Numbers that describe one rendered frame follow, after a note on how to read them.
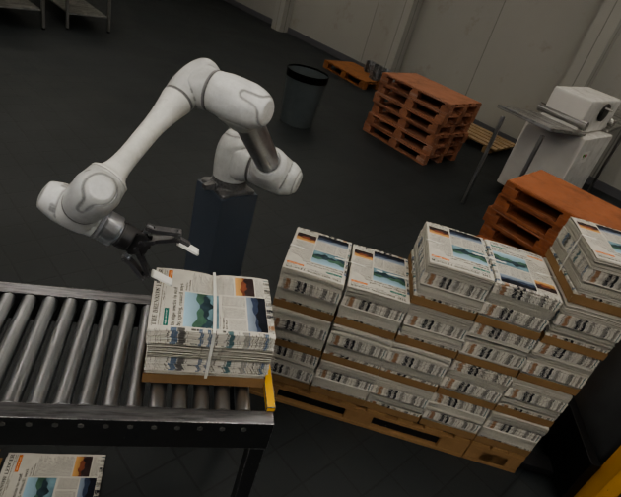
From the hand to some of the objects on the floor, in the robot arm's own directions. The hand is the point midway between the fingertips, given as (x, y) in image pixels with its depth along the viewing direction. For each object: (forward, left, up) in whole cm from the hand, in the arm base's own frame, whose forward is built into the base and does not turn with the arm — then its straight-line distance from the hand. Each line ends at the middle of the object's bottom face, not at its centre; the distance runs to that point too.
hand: (181, 266), depth 148 cm
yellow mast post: (+123, +165, -115) cm, 235 cm away
